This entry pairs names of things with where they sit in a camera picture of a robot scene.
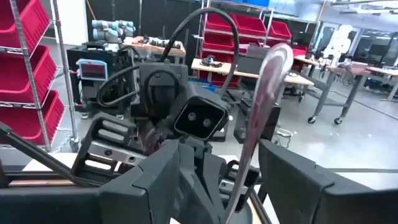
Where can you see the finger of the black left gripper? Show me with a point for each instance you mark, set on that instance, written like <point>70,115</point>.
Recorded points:
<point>241,186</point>
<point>214,168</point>

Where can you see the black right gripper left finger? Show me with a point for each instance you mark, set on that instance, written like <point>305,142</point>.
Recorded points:
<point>124,202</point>

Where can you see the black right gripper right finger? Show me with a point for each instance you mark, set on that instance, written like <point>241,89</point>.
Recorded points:
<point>311,199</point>

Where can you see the silver table knife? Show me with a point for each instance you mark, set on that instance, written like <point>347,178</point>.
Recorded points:
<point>270,77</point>

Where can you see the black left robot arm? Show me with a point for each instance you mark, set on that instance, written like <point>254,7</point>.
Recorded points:
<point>161,93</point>

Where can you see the light blue robot arm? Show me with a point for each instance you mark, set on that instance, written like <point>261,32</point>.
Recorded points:
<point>109,31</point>

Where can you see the black floor box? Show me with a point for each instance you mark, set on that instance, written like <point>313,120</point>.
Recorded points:
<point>239,124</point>

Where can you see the white floor power strip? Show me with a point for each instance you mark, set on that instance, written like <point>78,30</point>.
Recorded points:
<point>284,133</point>

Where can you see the black equipment cart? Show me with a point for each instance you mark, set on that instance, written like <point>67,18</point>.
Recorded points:
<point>77,93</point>

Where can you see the teach pendant with screen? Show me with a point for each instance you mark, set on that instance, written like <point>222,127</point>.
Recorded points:
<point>92,71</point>

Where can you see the long wooden workbench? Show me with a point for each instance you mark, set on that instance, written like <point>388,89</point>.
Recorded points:
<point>230,70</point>

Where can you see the red storage bin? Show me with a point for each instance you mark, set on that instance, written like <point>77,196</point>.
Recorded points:
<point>280,29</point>
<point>12,77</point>
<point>34,21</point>
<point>250,25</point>
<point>217,41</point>
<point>18,124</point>
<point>220,22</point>

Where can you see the black device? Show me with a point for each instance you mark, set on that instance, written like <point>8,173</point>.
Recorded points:
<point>211,61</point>

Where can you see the dark grey box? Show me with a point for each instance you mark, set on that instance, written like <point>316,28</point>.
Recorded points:
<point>248,65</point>

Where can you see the wooden table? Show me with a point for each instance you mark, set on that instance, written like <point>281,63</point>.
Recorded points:
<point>174,51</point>

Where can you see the grey wheeled table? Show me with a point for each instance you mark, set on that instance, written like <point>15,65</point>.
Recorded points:
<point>348,70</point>

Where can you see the black partition panel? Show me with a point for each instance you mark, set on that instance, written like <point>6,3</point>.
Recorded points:
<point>155,18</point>

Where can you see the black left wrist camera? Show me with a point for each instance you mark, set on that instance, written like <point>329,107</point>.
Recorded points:
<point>200,119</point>

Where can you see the black metal rig frame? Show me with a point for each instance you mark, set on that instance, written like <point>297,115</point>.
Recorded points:
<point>31,146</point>

